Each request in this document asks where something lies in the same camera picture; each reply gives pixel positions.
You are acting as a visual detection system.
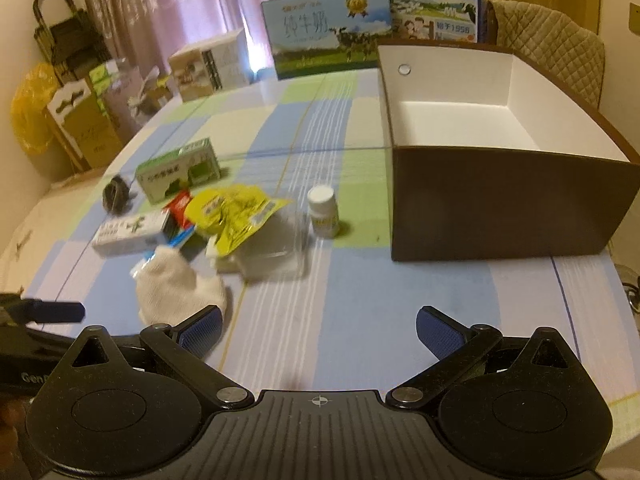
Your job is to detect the brown cardboard carton with handle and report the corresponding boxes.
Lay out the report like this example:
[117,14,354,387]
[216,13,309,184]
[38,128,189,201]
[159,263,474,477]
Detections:
[47,79,124,169]

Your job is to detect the light blue milk carton box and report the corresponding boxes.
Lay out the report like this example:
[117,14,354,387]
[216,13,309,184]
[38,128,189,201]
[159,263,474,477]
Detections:
[262,0,392,79]

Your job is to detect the brown white storage box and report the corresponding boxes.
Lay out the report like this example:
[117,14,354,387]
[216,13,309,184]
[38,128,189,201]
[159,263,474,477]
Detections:
[378,39,639,262]

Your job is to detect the dark brown hair scrunchie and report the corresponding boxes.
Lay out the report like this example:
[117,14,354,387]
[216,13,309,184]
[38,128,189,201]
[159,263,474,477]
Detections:
[102,174,134,216]

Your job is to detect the green spray medicine box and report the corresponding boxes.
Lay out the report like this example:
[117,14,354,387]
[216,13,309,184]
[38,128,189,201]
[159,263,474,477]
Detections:
[136,139,221,204]

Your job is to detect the checkered bed sheet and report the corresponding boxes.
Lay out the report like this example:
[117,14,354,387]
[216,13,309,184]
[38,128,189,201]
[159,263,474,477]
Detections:
[0,66,640,441]

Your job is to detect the quilted beige chair cover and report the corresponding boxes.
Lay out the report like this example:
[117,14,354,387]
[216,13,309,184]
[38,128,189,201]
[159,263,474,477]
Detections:
[486,0,605,107]

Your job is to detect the yellow plastic bag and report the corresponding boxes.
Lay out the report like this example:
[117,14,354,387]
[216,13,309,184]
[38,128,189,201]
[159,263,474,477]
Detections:
[10,63,60,156]

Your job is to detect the white pill bottle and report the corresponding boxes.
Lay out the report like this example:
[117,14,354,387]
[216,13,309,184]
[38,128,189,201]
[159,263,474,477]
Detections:
[307,184,340,238]

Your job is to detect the beige white product box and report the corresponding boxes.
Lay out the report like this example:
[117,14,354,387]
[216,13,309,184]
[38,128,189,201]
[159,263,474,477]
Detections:
[168,28,254,102]

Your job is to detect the white green medicine box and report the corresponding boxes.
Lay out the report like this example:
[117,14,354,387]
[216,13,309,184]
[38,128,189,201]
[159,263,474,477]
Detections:
[91,210,177,257]

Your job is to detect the white sock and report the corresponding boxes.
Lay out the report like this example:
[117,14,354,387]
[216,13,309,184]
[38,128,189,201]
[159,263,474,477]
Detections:
[131,246,228,326]

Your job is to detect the yellow snack packet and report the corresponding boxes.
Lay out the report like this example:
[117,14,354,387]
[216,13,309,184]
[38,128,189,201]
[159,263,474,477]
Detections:
[184,184,292,257]

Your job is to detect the green tissue packs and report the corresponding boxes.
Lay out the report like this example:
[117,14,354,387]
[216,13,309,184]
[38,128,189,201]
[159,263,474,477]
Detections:
[88,60,119,96]

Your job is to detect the red candy packet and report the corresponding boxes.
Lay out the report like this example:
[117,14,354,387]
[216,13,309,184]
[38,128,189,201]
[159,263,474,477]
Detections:
[163,190,192,230]

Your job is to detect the flattened cardboard on floor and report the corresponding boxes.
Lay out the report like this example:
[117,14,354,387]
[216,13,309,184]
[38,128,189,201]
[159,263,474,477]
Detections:
[1,168,105,270]

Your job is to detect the clear plastic container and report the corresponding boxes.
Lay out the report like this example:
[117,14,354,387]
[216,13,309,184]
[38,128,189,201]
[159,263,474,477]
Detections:
[206,204,308,283]

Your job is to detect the black folding cart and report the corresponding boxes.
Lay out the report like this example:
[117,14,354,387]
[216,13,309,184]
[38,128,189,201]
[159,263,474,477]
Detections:
[32,0,112,86]

